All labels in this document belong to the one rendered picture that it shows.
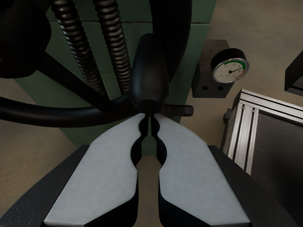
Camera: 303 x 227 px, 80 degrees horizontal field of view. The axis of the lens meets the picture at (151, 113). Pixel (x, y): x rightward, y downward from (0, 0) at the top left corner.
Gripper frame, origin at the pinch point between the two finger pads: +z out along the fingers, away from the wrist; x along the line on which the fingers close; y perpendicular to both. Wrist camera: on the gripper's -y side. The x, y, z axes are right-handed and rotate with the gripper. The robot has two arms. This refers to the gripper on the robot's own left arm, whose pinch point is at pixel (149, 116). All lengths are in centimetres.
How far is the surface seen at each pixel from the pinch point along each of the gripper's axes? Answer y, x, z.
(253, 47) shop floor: 13, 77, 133
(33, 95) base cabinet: 12.9, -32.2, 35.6
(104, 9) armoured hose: -6.7, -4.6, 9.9
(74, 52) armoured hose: -2.2, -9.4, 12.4
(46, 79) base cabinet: 7.5, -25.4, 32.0
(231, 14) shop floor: -9, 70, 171
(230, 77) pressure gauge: 3.9, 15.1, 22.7
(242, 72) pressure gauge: 2.8, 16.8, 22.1
